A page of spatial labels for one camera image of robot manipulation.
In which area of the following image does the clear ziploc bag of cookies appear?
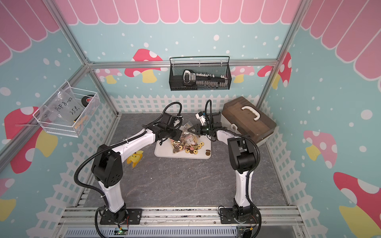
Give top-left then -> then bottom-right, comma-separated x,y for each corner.
170,122 -> 202,154

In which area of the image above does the ziploc bag with yellow chick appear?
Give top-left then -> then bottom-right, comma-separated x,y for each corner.
126,150 -> 143,168

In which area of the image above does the white plastic tray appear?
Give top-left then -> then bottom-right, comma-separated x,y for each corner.
154,132 -> 212,160

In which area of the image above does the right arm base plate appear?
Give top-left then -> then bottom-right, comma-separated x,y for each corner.
217,206 -> 262,225

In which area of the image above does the black wire mesh basket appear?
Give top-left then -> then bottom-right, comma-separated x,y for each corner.
169,56 -> 232,91

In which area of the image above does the black tape roll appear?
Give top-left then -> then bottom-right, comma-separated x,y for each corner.
81,95 -> 94,107

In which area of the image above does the socket wrench set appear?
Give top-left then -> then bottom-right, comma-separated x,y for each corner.
181,70 -> 230,90

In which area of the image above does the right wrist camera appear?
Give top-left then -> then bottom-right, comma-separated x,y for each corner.
195,111 -> 208,126

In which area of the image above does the white box with brown lid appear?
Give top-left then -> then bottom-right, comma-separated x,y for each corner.
221,96 -> 276,146

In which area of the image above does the clear wall bin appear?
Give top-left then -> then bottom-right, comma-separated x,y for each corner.
33,81 -> 101,137

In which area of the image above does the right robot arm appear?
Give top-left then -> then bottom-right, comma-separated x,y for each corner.
188,100 -> 262,225

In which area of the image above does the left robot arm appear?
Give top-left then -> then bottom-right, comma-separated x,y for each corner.
73,102 -> 183,225

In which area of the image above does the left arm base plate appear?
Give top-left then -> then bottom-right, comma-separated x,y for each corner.
100,208 -> 143,225

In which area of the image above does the pile of round cookies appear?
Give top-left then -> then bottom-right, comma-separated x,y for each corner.
185,142 -> 204,155

